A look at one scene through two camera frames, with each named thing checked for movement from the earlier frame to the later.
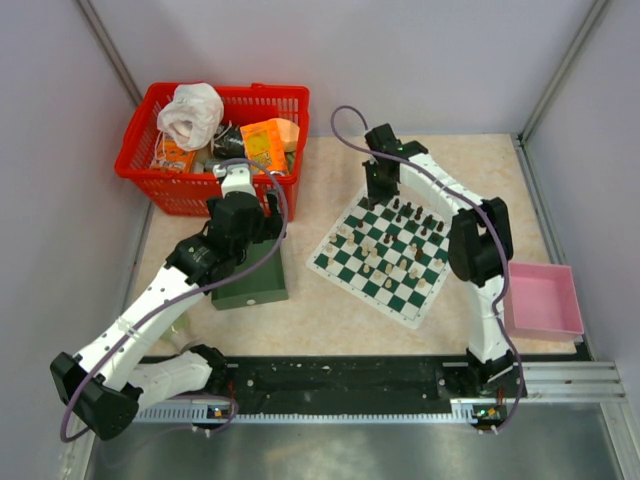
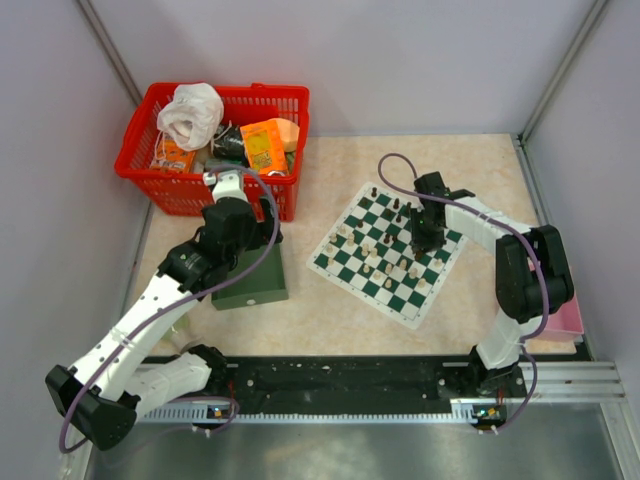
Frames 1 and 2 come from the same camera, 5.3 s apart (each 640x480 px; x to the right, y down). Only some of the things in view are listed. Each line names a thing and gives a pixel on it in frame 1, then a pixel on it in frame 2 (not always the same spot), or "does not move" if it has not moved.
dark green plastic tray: x=265 y=282 does not move
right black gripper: x=376 y=197 → x=420 y=241
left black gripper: x=261 y=227 does not move
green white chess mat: x=395 y=255 does not move
